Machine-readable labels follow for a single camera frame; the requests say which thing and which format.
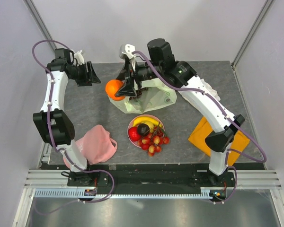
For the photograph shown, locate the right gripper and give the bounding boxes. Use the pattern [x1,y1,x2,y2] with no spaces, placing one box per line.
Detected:
[115,59,162,98]

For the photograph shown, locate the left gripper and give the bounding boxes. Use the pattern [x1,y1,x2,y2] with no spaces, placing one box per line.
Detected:
[70,61,101,87]

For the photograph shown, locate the orange fake fruit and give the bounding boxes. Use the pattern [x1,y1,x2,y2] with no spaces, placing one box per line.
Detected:
[105,79,125,101]

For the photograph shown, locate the dark grape bunch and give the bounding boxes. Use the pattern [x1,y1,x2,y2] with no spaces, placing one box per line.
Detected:
[130,87,148,100]

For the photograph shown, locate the translucent green plastic bag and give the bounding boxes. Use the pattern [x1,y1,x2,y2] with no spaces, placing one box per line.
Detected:
[106,79,177,114]

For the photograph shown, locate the yellow fake banana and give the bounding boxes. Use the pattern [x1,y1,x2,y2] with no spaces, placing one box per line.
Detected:
[133,116,163,133]

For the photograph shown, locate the dark purple fake plum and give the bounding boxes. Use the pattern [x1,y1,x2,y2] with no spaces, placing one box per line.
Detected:
[137,123,150,137]

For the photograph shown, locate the red fake apple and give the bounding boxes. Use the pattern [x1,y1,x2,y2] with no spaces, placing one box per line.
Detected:
[128,126,141,142]

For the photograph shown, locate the red strawberry bunch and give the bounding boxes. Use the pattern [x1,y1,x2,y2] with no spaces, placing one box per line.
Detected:
[137,123,170,157]

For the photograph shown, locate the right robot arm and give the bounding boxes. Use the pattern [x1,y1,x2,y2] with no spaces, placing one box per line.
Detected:
[115,38,245,186]

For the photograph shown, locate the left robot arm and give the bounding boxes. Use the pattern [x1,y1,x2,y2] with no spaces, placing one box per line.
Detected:
[33,48,101,186]

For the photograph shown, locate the pink plate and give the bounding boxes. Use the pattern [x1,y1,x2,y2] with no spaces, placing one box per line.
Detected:
[127,114,166,149]

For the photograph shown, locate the pink baseball cap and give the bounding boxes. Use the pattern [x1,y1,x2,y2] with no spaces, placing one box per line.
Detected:
[57,125,117,172]

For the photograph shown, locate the white folded towel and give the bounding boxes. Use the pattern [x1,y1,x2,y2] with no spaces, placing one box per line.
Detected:
[201,79,221,101]

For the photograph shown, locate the orange folded cloth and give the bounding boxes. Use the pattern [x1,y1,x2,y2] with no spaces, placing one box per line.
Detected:
[188,117,250,157]

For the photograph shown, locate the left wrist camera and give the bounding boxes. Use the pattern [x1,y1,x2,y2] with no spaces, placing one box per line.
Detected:
[73,50,85,66]

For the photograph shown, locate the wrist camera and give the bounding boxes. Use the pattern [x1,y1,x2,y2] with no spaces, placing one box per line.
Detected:
[73,50,85,66]
[119,44,136,70]

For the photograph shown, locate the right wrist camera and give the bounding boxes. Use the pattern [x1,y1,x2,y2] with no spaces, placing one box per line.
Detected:
[119,44,136,70]

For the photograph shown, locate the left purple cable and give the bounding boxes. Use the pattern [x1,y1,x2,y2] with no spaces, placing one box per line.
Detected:
[32,40,115,215]

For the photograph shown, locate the left aluminium frame post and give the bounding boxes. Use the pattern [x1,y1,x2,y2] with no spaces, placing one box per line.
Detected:
[23,0,52,40]

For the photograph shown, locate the aluminium frame post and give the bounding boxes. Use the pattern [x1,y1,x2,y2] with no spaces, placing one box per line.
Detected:
[23,0,52,40]
[231,0,275,69]

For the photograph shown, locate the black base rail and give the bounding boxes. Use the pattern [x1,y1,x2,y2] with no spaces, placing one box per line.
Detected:
[63,164,235,193]

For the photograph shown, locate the white cable duct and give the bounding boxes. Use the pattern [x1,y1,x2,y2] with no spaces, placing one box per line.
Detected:
[34,188,216,199]

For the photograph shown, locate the right aluminium frame post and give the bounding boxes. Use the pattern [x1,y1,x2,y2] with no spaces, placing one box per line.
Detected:
[231,0,275,69]

